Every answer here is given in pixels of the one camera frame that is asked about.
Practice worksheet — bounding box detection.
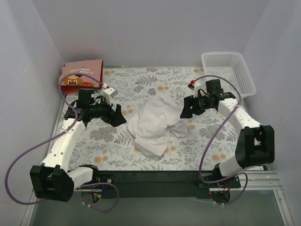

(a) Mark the white t shirt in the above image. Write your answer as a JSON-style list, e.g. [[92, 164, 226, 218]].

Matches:
[[127, 95, 189, 161]]

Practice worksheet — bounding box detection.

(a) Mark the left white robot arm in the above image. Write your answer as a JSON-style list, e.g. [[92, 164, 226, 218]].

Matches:
[[30, 87, 126, 202]]

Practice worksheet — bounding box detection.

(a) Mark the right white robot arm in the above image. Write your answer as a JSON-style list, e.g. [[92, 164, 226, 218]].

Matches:
[[180, 76, 275, 187]]

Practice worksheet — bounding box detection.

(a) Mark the folded red t shirt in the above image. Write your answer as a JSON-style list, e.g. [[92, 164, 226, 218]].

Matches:
[[60, 60, 104, 94]]

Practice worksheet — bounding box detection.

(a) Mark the white plastic mesh basket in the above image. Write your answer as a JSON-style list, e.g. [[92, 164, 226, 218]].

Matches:
[[201, 52, 256, 98]]

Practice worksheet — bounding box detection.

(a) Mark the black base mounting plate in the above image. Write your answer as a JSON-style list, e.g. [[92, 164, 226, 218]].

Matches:
[[80, 170, 241, 199]]

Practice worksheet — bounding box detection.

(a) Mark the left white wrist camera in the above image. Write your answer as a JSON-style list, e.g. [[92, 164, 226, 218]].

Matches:
[[102, 87, 118, 105]]

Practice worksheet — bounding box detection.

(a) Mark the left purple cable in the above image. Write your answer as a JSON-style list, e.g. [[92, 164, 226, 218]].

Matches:
[[5, 73, 120, 212]]

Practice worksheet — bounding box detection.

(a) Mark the purple cable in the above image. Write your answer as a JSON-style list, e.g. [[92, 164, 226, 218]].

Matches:
[[5, 73, 120, 212], [189, 75, 249, 206]]

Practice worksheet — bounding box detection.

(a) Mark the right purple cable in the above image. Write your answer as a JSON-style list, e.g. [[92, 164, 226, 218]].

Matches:
[[189, 75, 249, 206]]

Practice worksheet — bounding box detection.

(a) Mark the aluminium extrusion rail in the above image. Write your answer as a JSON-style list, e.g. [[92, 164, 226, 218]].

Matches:
[[21, 170, 293, 226]]

